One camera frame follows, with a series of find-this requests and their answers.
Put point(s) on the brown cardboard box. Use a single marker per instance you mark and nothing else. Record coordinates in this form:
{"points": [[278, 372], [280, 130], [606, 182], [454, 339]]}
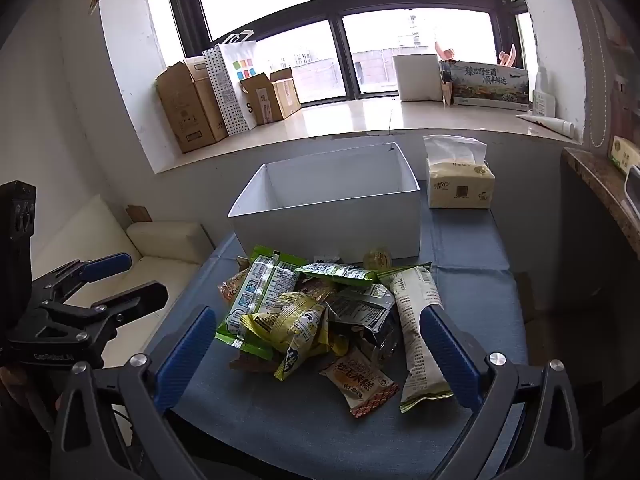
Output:
{"points": [[182, 115]]}

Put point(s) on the stone counter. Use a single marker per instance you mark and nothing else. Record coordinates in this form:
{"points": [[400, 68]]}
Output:
{"points": [[600, 185]]}

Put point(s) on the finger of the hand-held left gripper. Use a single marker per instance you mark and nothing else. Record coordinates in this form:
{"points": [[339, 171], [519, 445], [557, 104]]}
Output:
{"points": [[135, 300], [107, 262]]}

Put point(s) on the white cardboard box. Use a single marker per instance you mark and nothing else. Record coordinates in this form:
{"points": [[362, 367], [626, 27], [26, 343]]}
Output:
{"points": [[325, 225]]}

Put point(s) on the plain white box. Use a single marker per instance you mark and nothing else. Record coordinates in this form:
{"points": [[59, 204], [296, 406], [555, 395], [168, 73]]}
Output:
{"points": [[417, 77]]}

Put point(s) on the green white carton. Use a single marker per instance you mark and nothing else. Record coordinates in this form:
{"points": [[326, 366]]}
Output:
{"points": [[622, 152]]}

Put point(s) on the black and yellow snack bag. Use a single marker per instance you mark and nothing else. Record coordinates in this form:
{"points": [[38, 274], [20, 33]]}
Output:
{"points": [[360, 310]]}

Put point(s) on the pink plastic ornament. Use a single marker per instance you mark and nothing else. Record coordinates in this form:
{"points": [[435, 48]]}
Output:
{"points": [[507, 56], [445, 51]]}

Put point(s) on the brown cardboard piece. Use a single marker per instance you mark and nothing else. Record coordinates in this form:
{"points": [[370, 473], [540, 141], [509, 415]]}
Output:
{"points": [[139, 213]]}

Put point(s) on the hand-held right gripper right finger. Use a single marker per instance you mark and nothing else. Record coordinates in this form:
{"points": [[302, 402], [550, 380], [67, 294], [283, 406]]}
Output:
{"points": [[450, 360]]}

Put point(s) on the yellow cartoon cookie packet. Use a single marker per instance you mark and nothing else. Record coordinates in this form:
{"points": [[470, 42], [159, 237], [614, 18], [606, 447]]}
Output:
{"points": [[290, 317]]}

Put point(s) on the blue tablecloth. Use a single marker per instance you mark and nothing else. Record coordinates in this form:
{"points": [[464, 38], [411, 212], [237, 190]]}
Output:
{"points": [[280, 425]]}

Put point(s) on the open cardboard box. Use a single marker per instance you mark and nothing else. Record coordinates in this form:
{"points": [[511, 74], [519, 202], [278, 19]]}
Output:
{"points": [[270, 97]]}

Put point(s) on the white sofa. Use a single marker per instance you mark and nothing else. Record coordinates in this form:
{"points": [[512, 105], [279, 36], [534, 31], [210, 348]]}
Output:
{"points": [[150, 245]]}

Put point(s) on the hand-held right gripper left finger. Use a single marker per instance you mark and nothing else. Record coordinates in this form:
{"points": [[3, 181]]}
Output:
{"points": [[184, 357]]}

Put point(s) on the small orange snack packet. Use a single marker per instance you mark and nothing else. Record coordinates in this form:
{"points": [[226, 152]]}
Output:
{"points": [[229, 287]]}

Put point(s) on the white tube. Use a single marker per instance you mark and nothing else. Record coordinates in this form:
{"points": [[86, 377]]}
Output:
{"points": [[547, 124]]}

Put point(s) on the tissue pack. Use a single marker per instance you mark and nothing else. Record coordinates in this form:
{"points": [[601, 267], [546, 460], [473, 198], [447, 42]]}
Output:
{"points": [[460, 182]]}

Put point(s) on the flat yellow snack packet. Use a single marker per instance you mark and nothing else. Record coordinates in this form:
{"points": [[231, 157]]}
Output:
{"points": [[289, 362]]}

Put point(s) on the thin green snack packet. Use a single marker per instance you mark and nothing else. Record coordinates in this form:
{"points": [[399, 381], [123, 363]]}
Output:
{"points": [[340, 272]]}

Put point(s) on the clear jelly cup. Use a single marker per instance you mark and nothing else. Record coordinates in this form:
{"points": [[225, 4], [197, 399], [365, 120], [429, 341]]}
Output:
{"points": [[376, 258]]}

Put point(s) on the beige cardboard box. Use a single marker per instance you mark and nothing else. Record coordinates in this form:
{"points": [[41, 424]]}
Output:
{"points": [[210, 105]]}

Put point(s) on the long white green snack packet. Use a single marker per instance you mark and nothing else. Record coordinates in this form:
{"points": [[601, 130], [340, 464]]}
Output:
{"points": [[417, 300]]}

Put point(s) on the dotted white paper bag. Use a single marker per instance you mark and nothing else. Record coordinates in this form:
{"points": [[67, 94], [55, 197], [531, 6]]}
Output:
{"points": [[232, 85]]}

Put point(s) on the black window frame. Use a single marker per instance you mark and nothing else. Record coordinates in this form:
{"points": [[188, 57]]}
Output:
{"points": [[332, 5]]}

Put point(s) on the printed landscape box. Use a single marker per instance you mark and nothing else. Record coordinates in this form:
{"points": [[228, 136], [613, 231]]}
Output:
{"points": [[487, 85]]}

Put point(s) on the white bottle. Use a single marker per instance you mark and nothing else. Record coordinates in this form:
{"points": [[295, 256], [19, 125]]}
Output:
{"points": [[543, 97]]}

